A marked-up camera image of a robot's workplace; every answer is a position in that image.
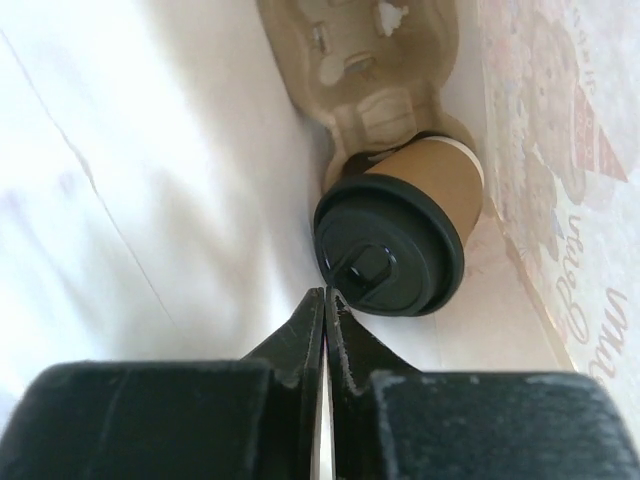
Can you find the paper bag orange handles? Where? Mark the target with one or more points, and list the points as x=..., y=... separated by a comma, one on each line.
x=157, y=187

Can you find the brown paper cup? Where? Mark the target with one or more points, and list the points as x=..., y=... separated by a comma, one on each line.
x=447, y=171

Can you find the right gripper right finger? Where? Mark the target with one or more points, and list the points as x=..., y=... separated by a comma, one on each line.
x=391, y=420

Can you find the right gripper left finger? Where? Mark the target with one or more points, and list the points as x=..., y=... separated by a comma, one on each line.
x=257, y=417

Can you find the black cup lid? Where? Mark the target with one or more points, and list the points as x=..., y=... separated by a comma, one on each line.
x=387, y=247

